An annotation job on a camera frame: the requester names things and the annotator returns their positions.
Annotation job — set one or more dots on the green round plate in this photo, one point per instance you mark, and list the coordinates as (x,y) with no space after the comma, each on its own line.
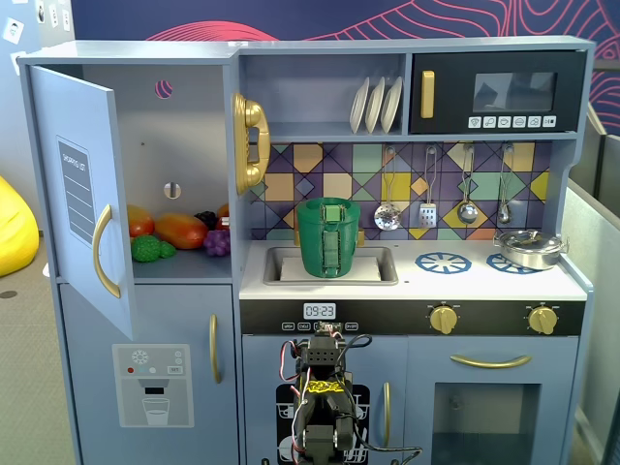
(310,208)

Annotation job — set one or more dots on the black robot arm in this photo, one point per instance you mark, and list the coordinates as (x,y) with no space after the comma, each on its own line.
(319,426)

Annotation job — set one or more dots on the yellow tag on arm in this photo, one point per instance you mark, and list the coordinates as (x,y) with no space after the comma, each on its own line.
(323,386)

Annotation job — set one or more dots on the steel pot with lid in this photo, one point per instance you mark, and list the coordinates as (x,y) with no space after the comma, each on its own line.
(528,252)

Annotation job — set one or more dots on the blue dishwasher door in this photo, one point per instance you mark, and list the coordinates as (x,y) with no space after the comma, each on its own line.
(261,358)

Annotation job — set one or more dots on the grey toy sink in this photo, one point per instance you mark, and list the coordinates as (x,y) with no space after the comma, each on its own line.
(271,281)

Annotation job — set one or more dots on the blue oven door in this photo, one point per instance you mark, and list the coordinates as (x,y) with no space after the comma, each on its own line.
(421,368)

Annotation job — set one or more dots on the green 3D printed container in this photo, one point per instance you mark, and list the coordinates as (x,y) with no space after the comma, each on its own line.
(310,247)

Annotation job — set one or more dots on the gold stove knob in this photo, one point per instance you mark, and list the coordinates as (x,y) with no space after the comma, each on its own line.
(443,319)
(542,319)

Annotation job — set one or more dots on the steel skimmer spoon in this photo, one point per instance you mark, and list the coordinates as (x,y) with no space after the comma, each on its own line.
(387,218)

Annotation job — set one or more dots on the purple toy grapes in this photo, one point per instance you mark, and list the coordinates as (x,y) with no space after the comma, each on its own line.
(217,242)

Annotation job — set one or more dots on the blue toy kitchen unit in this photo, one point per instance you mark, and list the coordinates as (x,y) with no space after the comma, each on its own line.
(484,290)

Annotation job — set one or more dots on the steel slotted spatula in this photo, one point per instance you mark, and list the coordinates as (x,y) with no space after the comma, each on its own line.
(428,215)

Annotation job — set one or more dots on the orange toy fruit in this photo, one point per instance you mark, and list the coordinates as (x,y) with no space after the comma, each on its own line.
(224,210)

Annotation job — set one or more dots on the dark toy blackberry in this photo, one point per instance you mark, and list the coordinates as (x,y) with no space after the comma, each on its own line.
(207,219)

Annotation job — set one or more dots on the orange toy mango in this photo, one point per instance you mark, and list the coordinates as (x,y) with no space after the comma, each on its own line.
(181,231)

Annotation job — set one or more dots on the steel ladle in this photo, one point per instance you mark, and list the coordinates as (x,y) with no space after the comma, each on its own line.
(468,213)

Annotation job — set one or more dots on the green toy broccoli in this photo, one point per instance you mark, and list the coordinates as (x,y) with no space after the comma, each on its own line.
(145,249)

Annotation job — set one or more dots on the red yellow toy peach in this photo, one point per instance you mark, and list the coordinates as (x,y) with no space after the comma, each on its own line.
(139,222)

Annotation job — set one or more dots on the steel serving spoon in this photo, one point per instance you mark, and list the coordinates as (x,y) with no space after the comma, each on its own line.
(505,213)

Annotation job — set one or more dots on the blue freezer door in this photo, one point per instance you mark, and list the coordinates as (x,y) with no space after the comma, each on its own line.
(87,319)

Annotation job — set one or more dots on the gold toy telephone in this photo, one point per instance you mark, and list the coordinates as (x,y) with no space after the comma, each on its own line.
(249,116)

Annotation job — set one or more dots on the white toy plate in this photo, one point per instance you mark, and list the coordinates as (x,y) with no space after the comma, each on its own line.
(374,106)
(358,106)
(391,104)

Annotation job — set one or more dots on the grey office partition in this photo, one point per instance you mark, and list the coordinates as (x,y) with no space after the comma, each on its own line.
(596,290)

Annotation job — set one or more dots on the black toy microwave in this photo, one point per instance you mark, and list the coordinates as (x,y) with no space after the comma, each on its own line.
(450,63)

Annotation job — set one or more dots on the round floor outlet cover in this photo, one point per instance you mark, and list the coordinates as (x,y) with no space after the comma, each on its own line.
(7,294)

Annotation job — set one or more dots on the yellow beanbag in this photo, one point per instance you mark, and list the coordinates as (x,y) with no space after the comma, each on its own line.
(14,232)

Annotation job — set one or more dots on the blue fridge door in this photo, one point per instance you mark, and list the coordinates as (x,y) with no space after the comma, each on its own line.
(58,111)

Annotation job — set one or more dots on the small wrist camera board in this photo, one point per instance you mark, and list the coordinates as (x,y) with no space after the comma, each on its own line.
(327,328)

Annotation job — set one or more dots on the portrait photo on wall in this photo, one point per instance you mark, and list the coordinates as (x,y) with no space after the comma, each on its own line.
(66,20)
(54,17)
(43,10)
(13,29)

